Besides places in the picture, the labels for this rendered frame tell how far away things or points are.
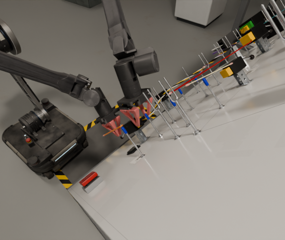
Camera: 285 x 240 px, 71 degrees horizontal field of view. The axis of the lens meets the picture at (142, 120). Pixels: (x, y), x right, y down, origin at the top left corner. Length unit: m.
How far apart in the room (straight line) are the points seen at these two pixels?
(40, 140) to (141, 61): 1.49
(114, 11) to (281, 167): 0.61
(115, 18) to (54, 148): 1.37
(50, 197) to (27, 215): 0.19
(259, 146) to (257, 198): 0.09
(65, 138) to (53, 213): 0.60
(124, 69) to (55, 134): 1.41
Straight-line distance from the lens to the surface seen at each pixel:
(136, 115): 0.60
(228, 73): 0.58
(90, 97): 0.69
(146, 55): 0.58
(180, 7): 4.17
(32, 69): 0.70
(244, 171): 0.26
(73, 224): 1.79
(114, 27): 0.66
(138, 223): 0.30
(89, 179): 0.61
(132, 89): 0.60
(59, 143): 1.86
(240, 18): 1.39
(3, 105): 2.85
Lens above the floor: 1.67
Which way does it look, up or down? 50 degrees down
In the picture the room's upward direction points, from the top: straight up
